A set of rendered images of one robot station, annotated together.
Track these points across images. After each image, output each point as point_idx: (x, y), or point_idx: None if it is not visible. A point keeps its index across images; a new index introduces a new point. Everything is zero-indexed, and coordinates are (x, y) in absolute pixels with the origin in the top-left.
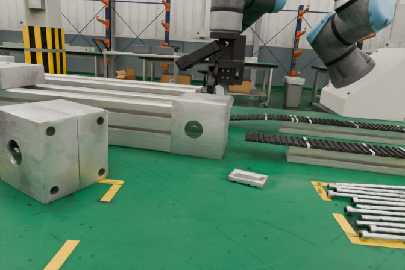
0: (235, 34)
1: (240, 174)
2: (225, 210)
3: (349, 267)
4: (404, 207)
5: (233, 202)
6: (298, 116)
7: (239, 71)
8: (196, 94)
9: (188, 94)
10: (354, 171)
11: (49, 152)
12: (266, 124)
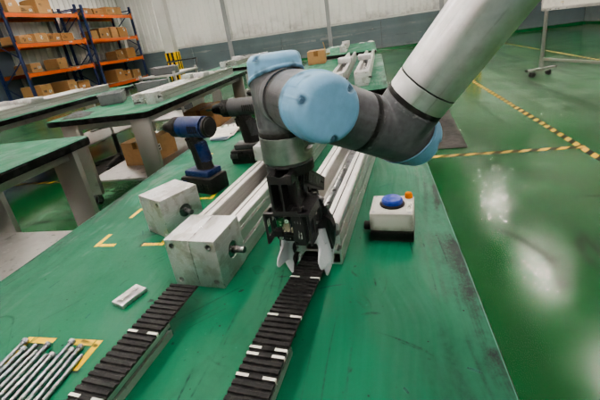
0: (269, 169)
1: (133, 290)
2: (103, 285)
3: (20, 328)
4: (12, 387)
5: (107, 288)
6: (274, 362)
7: (277, 224)
8: (220, 221)
9: (216, 218)
10: None
11: (144, 209)
12: (317, 340)
